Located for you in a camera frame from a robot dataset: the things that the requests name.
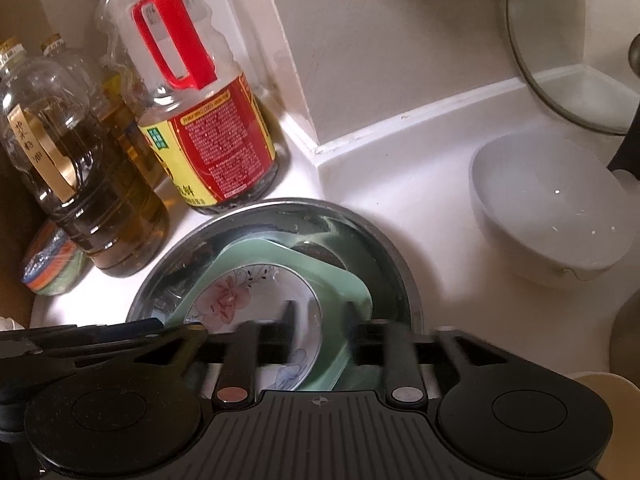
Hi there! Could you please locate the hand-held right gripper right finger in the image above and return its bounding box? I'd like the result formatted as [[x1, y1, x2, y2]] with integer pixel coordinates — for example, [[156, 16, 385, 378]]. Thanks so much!
[[344, 301, 507, 407]]

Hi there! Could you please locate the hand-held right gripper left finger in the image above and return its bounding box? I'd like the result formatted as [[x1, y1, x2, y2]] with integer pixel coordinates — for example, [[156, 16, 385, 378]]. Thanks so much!
[[134, 301, 298, 409]]

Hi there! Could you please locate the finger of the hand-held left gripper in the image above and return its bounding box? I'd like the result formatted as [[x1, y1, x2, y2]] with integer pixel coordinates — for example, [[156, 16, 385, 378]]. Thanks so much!
[[0, 337, 151, 377], [0, 317, 168, 348]]

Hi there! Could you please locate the green square plate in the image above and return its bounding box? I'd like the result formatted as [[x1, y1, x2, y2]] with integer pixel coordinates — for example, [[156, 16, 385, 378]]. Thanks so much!
[[172, 216, 373, 393]]

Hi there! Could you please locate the small floral dish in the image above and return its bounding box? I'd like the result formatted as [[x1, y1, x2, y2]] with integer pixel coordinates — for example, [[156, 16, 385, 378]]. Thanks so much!
[[184, 262, 326, 391]]

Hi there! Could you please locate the large stainless steel plate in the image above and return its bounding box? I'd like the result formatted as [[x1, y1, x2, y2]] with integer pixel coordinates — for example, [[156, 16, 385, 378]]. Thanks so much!
[[125, 199, 425, 391]]

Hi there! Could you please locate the cream bowl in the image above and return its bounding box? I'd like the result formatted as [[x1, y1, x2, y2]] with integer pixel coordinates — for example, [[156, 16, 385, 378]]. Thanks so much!
[[570, 370, 640, 480]]

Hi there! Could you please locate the large dark oil bottle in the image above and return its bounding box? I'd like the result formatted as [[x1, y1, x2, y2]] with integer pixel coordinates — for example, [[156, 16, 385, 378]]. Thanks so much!
[[0, 37, 171, 278]]

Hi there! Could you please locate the golden oil bottle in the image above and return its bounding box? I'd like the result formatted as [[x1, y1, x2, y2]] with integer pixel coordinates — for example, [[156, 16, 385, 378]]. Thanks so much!
[[40, 34, 171, 196]]

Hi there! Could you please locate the white ceramic bowl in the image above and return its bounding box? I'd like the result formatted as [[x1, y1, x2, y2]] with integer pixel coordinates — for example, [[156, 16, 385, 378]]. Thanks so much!
[[469, 132, 633, 288]]

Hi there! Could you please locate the sauce bottle with red handle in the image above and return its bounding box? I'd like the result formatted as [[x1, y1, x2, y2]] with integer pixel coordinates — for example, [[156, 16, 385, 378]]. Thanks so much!
[[94, 0, 280, 216]]

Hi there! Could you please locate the glass lid with black handle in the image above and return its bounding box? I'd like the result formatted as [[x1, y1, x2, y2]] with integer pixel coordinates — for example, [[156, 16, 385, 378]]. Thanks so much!
[[505, 0, 640, 183]]

